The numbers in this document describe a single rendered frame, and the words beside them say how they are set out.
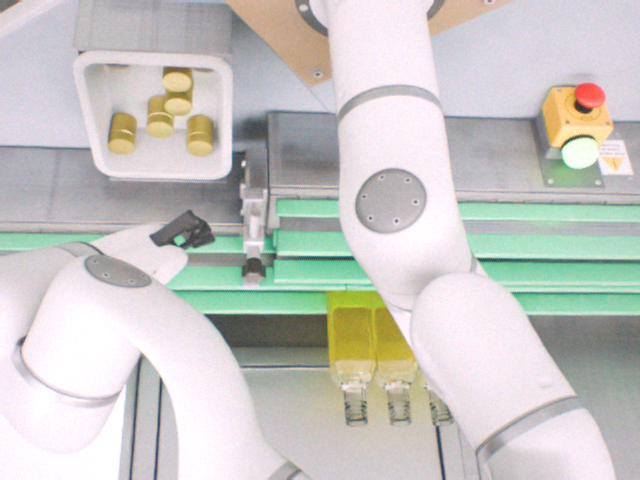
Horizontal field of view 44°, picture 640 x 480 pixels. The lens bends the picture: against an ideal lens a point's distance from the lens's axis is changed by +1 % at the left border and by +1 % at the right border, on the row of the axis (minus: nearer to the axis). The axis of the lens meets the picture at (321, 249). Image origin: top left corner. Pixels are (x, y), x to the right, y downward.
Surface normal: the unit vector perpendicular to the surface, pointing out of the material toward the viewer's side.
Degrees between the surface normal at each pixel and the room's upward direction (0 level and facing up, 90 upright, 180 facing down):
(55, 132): 0
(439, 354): 74
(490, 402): 79
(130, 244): 106
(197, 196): 90
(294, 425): 90
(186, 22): 90
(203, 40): 90
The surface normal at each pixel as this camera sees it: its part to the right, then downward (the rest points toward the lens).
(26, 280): 0.76, -0.54
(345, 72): -0.79, -0.22
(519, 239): 0.11, -0.50
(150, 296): 0.44, -0.81
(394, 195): -0.27, -0.47
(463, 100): 0.05, 0.86
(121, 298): 0.32, -0.76
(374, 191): -0.46, -0.49
